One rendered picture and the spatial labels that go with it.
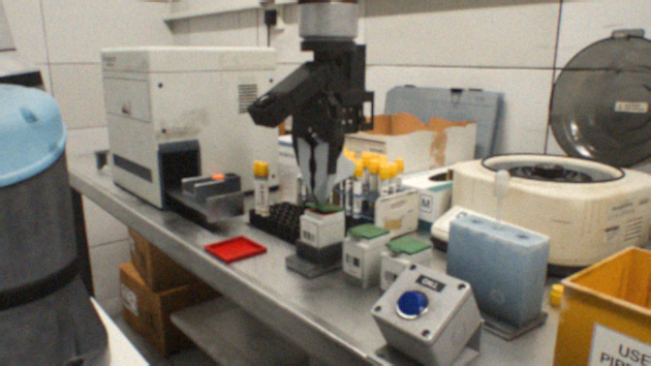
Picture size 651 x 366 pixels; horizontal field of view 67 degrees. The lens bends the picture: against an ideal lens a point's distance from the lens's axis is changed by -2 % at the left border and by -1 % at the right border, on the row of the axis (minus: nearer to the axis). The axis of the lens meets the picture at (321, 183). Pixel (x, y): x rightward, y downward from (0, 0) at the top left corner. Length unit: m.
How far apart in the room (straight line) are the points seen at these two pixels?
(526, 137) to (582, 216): 0.44
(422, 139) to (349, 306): 0.44
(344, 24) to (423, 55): 0.65
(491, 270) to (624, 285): 0.13
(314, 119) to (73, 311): 0.35
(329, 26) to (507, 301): 0.37
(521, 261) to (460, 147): 0.55
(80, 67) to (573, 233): 1.95
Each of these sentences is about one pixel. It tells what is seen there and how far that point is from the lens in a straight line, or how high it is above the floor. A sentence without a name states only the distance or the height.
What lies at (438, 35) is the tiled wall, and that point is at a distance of 1.23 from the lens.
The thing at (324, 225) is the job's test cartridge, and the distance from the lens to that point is 0.66.
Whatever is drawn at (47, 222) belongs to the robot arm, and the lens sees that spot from 0.41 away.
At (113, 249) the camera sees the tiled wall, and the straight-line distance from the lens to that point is 2.42.
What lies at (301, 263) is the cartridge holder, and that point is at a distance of 0.67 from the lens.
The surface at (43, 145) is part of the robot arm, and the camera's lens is 0.40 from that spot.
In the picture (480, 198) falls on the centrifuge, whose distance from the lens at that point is 0.76.
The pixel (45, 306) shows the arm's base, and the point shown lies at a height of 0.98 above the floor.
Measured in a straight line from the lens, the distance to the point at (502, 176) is 0.55.
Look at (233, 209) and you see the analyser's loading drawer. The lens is 0.84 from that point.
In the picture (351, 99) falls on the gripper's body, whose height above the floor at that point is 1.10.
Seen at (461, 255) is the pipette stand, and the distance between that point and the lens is 0.58.
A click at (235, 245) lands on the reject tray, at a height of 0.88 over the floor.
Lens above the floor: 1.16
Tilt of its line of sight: 14 degrees down
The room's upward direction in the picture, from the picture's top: straight up
